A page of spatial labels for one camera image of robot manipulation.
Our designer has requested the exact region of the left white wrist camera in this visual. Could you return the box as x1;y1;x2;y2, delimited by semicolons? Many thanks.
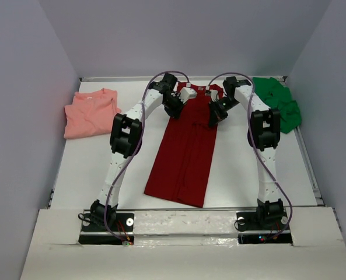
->
179;83;197;104

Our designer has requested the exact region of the folded pink t shirt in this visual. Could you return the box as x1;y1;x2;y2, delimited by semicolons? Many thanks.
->
64;88;121;139

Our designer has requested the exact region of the dark red t shirt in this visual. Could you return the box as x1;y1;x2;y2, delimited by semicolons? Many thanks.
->
144;82;217;208

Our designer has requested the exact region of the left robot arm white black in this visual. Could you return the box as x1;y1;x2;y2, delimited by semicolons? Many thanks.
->
90;71;188;231

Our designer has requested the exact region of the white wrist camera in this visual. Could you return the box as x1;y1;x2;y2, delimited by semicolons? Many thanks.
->
205;85;221;102
179;83;197;104

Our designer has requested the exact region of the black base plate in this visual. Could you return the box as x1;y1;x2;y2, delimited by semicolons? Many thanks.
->
234;211;293;245
78;211;135;246

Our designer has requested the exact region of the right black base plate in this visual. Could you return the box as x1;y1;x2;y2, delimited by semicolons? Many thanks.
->
234;211;293;245

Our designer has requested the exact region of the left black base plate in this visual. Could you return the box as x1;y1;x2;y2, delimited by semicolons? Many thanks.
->
78;211;135;246

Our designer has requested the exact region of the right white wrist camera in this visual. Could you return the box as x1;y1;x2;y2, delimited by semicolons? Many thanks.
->
205;85;221;102

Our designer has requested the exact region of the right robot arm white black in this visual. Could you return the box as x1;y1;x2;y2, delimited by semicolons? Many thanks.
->
208;76;285;227

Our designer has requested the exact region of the crumpled green t shirt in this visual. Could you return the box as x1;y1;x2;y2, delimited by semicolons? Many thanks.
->
253;78;302;134

